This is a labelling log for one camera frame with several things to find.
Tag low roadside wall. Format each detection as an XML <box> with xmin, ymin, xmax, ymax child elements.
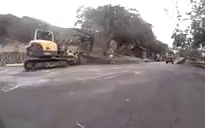
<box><xmin>187</xmin><ymin>59</ymin><xmax>205</xmax><ymax>72</ymax></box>

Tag wooded hillside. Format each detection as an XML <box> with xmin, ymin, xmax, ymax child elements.
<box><xmin>0</xmin><ymin>13</ymin><xmax>81</xmax><ymax>46</ymax></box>

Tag building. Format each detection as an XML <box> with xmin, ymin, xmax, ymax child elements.
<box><xmin>129</xmin><ymin>42</ymin><xmax>152</xmax><ymax>60</ymax></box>

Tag large tree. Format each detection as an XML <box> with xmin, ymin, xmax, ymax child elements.
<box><xmin>73</xmin><ymin>3</ymin><xmax>169</xmax><ymax>58</ymax></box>

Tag stone wall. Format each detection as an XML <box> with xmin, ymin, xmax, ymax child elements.
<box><xmin>0</xmin><ymin>49</ymin><xmax>28</xmax><ymax>67</ymax></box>

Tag red vehicle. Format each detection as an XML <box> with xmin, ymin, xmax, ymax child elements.
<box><xmin>165</xmin><ymin>55</ymin><xmax>175</xmax><ymax>65</ymax></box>

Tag grey asphalt road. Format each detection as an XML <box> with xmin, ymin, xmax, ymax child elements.
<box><xmin>0</xmin><ymin>60</ymin><xmax>205</xmax><ymax>128</ymax></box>

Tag trees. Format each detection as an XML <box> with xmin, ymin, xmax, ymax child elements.
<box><xmin>170</xmin><ymin>0</ymin><xmax>205</xmax><ymax>61</ymax></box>

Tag dirt mound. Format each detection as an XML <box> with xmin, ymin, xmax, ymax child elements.
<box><xmin>84</xmin><ymin>54</ymin><xmax>144</xmax><ymax>66</ymax></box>

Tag yellow tracked excavator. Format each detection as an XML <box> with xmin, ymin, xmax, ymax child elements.
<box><xmin>23</xmin><ymin>28</ymin><xmax>88</xmax><ymax>72</ymax></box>

